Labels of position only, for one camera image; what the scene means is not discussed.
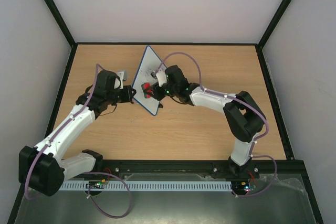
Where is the red whiteboard eraser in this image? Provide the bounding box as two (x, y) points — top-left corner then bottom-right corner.
(141, 82), (154, 99)

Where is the small blue-framed whiteboard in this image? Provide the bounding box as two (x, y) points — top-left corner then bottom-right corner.
(132, 46), (162, 116)

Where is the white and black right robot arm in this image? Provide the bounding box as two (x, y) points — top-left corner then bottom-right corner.
(138, 65), (269, 178)

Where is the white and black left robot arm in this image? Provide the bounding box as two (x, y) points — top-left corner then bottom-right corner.
(18, 70), (136, 199)

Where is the left controller circuit board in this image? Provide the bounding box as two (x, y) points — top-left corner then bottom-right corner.
(85, 179), (109, 189)

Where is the controller circuit board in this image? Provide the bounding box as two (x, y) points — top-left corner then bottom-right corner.
(231, 181), (256, 196)
(85, 179), (109, 189)

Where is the right controller circuit board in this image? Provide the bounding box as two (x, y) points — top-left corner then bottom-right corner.
(231, 181), (256, 196)

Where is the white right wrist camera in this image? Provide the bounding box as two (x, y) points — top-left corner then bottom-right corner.
(151, 69), (167, 87)

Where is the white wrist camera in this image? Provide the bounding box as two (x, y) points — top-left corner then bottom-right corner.
(151, 69), (167, 87)
(114, 70), (128, 89)

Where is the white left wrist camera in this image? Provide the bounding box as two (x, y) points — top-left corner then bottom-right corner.
(114, 70), (128, 89)

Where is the black enclosure frame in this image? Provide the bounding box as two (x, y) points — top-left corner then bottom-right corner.
(5, 0), (326, 224)

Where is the light blue slotted cable duct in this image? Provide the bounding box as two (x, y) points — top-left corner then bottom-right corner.
(59, 180), (232, 192)

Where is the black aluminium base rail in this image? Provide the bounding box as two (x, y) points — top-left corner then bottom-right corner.
(94, 159), (308, 180)

